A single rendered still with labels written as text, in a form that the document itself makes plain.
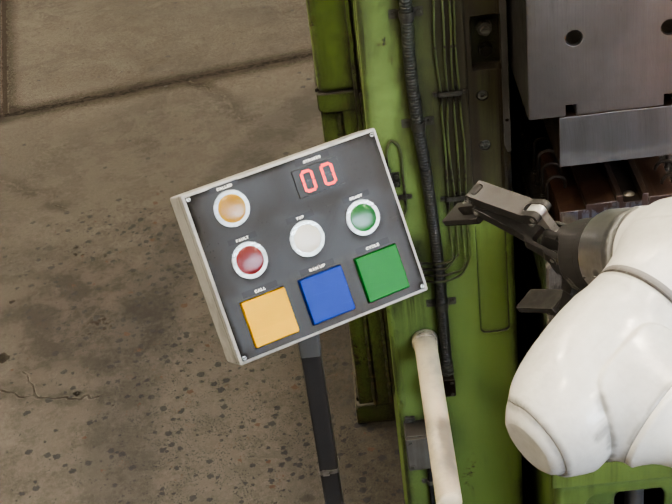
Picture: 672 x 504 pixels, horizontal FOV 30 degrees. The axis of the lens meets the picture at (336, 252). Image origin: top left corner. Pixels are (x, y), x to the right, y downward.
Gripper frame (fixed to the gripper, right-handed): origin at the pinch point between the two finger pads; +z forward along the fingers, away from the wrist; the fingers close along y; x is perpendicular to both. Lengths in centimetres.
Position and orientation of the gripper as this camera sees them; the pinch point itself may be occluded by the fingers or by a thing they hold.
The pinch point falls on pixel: (494, 258)
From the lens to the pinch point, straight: 140.3
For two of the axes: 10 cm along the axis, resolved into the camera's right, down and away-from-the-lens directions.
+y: 6.4, 7.1, 3.0
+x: 6.3, -7.0, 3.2
